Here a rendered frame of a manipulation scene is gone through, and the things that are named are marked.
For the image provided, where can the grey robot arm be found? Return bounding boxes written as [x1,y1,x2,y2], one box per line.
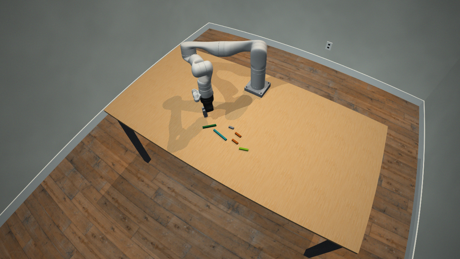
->
[180,40,267,91]

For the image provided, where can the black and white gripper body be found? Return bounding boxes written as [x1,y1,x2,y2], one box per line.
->
[192,87,214,112]

